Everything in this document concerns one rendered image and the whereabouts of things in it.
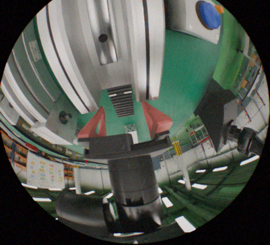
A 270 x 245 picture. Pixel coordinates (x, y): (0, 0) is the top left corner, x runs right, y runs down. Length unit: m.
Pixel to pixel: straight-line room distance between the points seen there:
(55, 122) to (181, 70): 0.30
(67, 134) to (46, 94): 0.10
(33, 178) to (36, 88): 2.99
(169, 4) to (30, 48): 0.23
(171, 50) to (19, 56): 0.27
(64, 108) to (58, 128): 0.05
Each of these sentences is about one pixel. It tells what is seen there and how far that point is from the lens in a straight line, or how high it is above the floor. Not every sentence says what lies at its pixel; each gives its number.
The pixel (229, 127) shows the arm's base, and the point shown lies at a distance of 0.49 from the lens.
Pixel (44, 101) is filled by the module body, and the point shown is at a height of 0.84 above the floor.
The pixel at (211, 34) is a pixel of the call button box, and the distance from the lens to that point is 0.16.
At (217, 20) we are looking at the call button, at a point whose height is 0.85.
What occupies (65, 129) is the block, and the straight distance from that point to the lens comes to 0.21.
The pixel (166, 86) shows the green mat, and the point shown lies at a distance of 0.21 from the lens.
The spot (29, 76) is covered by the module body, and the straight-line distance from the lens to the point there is 0.18.
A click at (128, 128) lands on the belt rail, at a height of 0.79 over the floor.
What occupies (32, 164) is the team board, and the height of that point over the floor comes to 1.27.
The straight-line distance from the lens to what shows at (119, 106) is 0.22.
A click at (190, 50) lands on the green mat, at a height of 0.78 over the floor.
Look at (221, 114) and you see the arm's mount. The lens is 0.42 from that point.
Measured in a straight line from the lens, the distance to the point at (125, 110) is 0.23.
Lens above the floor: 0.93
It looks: 39 degrees down
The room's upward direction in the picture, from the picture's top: 167 degrees clockwise
